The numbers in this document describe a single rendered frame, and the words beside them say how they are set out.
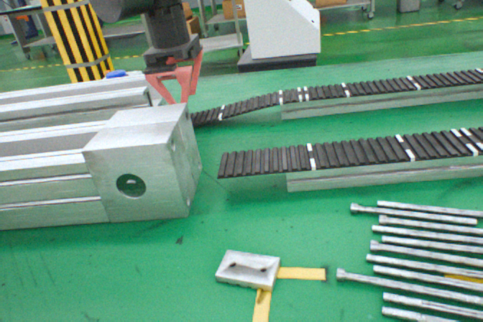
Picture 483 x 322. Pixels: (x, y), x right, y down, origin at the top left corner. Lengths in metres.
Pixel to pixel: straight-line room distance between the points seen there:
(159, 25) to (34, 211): 0.29
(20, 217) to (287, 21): 0.68
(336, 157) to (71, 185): 0.29
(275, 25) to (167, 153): 0.60
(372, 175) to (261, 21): 0.58
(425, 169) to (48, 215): 0.42
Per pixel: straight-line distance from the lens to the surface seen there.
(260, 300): 0.31
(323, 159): 0.39
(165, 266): 0.35
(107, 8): 0.49
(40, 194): 0.44
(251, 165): 0.39
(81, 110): 0.61
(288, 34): 0.90
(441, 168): 0.43
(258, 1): 0.89
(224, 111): 0.59
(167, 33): 0.53
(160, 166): 0.36
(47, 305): 0.38
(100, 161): 0.38
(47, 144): 0.50
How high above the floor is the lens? 1.02
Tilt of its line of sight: 28 degrees down
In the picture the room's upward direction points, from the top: 10 degrees counter-clockwise
